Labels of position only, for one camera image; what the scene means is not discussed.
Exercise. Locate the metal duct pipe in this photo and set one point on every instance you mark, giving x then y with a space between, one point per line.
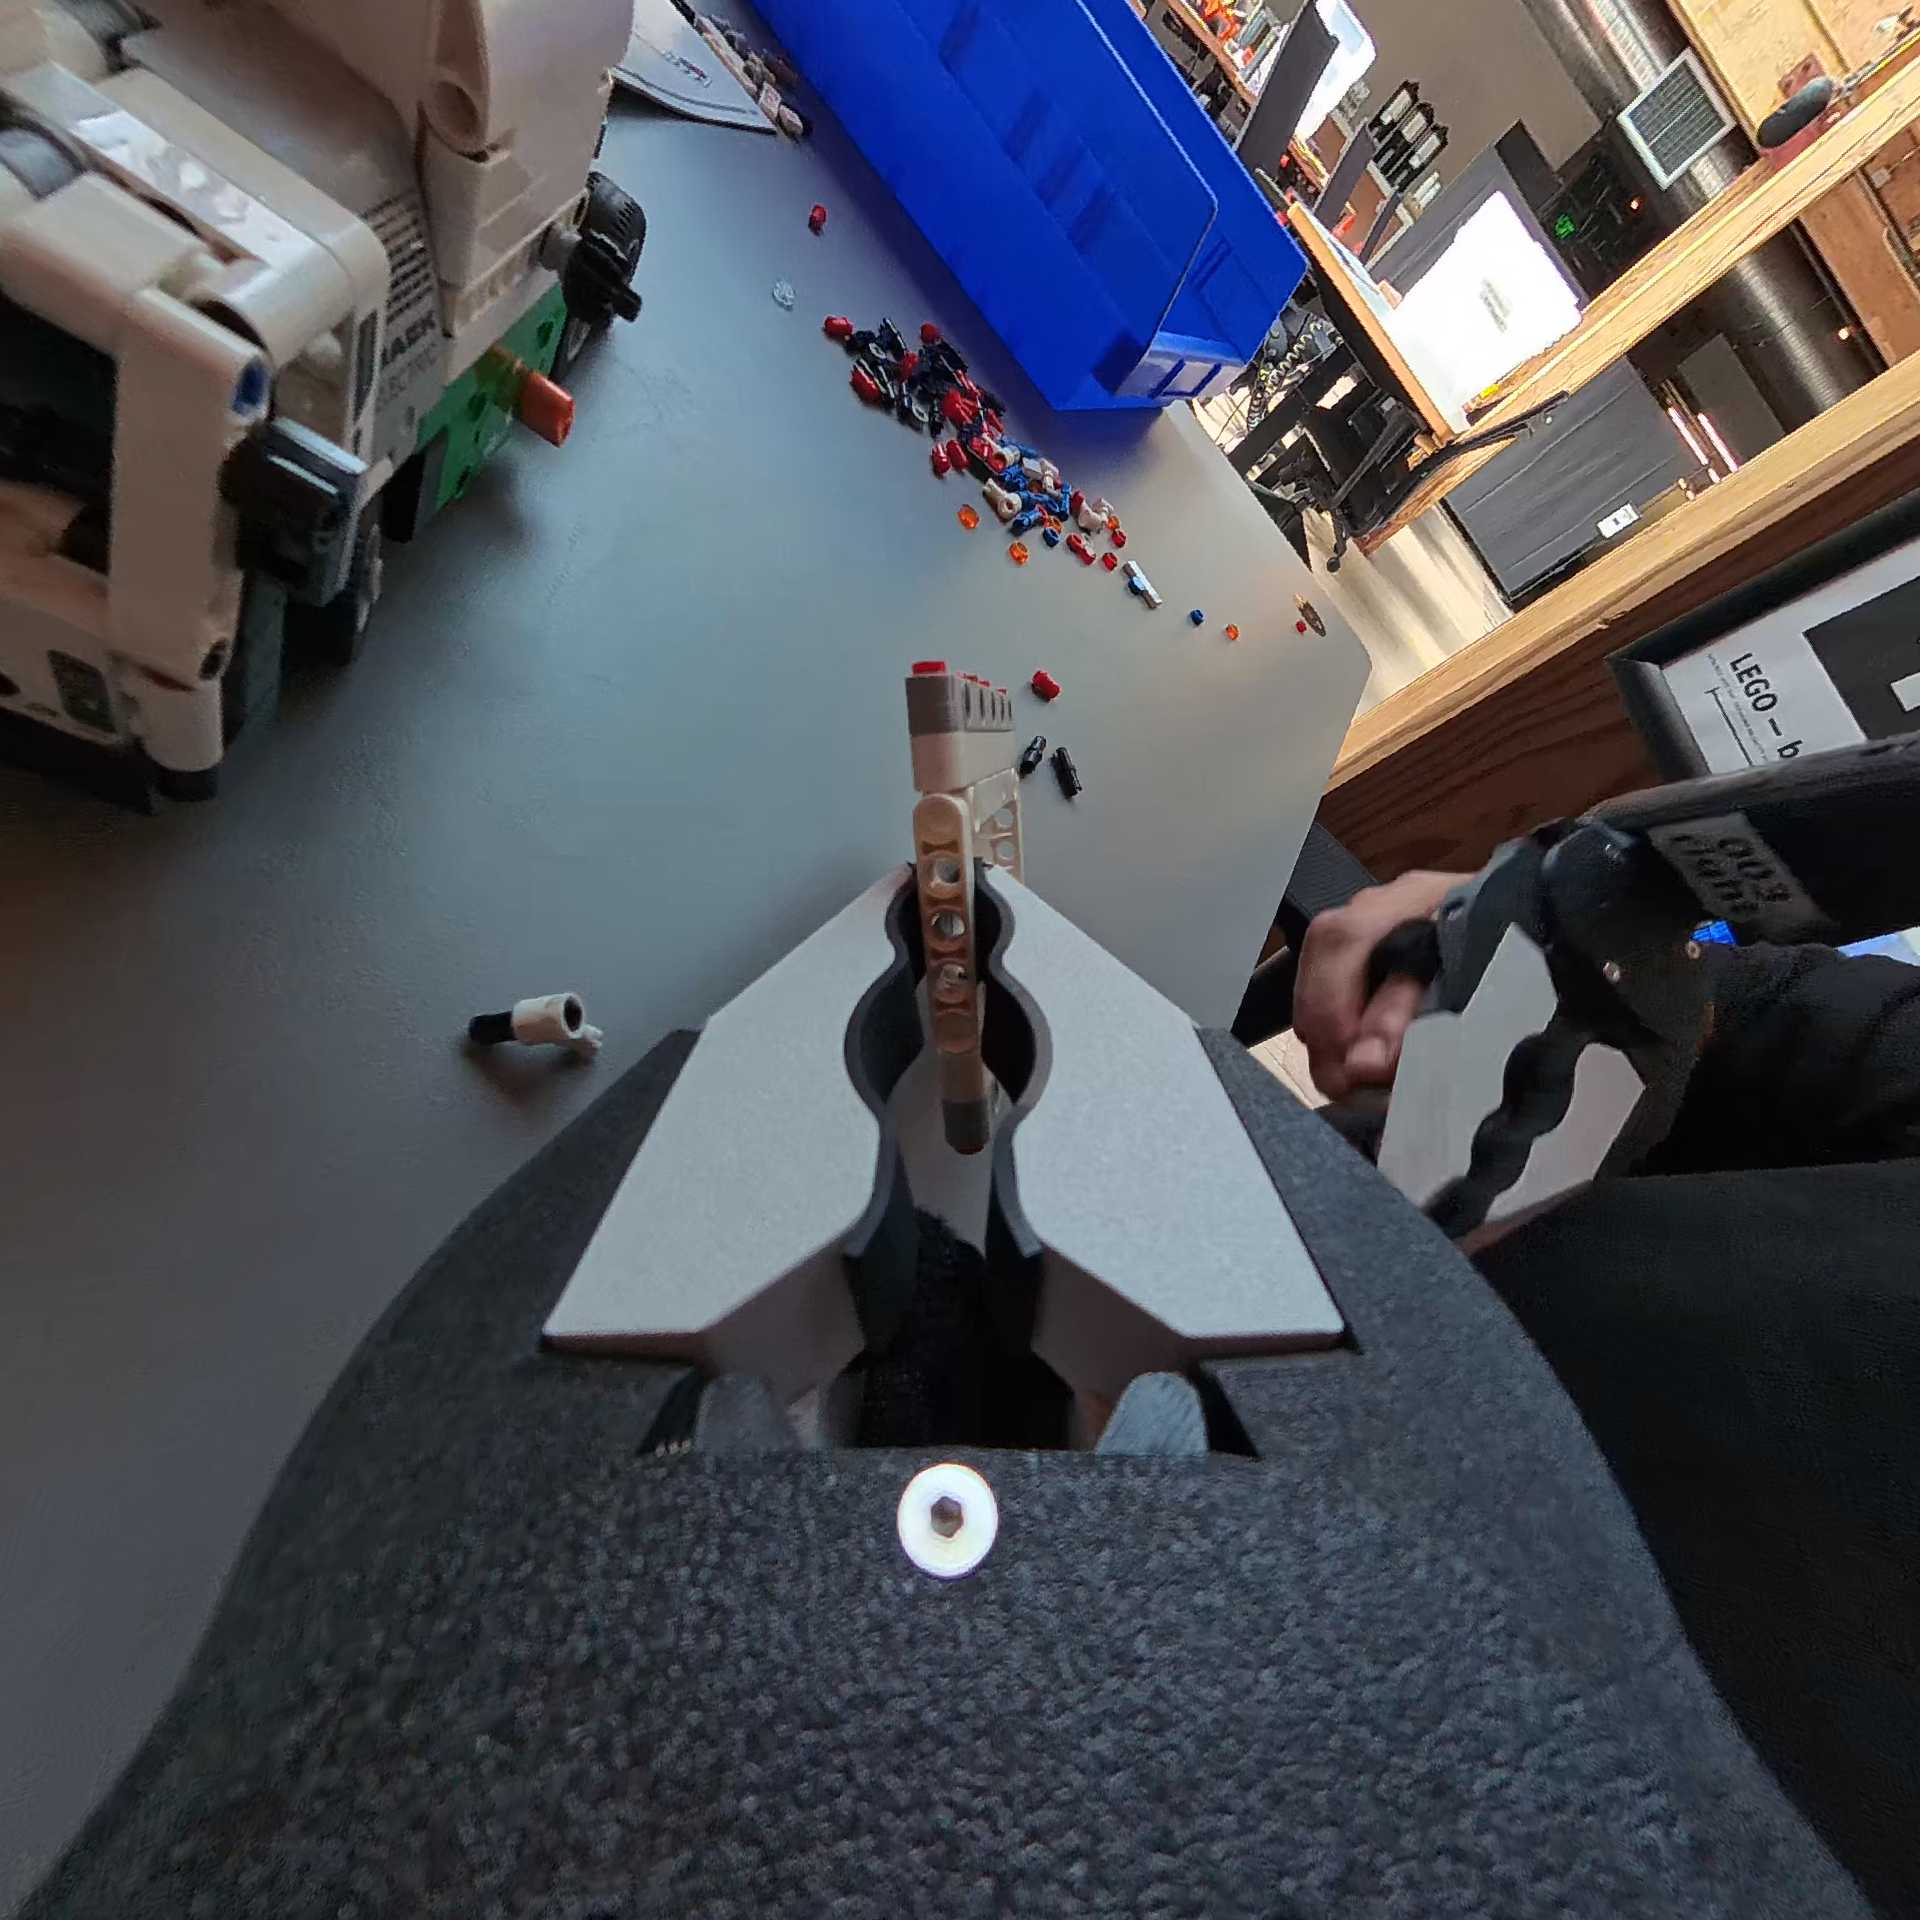
1771 284

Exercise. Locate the person's dark clothing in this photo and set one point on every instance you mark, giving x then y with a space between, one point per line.
1724 1500

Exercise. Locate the long wooden desk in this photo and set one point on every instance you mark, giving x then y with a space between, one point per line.
1724 225

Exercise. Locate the white screen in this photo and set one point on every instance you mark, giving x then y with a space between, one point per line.
1484 300

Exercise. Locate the small white lego connector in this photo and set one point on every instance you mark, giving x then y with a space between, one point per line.
558 1021

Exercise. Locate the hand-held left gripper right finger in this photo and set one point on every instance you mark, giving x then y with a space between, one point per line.
1155 1171

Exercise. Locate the wooden workbench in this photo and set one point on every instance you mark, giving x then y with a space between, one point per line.
1500 751

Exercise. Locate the black cabinet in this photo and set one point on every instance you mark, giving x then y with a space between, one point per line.
1576 480

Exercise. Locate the white vent grille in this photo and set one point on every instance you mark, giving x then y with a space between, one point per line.
1675 117

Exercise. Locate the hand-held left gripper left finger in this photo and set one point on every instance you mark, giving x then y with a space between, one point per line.
721 1171

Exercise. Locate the blue plastic bin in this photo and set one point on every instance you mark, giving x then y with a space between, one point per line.
932 119
1244 284

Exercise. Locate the person's right hand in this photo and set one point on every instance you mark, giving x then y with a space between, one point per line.
1349 975

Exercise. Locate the white green lego truck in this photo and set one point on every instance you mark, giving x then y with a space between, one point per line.
182 300

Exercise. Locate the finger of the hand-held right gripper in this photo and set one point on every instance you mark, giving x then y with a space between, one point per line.
1605 1109
1454 1079

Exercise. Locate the black framed sign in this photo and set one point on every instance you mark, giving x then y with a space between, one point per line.
1771 674

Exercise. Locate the black office chair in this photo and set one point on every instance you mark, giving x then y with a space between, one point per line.
1319 434

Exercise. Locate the lego instruction booklet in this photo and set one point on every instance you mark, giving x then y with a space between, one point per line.
676 66

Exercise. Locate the pile of small lego pins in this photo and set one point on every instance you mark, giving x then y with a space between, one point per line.
960 405

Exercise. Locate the white lego panel assembly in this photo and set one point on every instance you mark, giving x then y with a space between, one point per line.
950 900

